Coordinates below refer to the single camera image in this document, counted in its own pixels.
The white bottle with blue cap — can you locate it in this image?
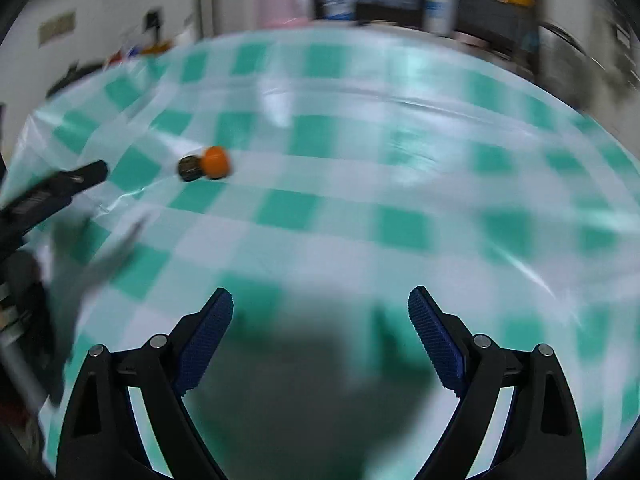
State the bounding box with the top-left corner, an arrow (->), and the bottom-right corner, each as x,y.
424,0 -> 458,36

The green white checked tablecloth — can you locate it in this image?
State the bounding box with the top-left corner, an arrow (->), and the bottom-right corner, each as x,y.
0,27 -> 640,480

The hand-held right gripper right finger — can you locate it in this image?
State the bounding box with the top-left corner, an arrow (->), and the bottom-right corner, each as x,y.
408,285 -> 587,480

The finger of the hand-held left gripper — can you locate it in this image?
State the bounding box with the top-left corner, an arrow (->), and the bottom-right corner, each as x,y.
10,160 -> 110,211
70,215 -> 151,301

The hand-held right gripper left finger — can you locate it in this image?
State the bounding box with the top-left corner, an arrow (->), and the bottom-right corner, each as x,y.
56,287 -> 234,480

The white tub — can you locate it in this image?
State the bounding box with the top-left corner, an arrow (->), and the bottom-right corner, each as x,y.
322,0 -> 358,21

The orange mandarin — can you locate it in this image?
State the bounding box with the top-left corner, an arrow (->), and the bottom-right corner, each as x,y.
201,146 -> 232,180

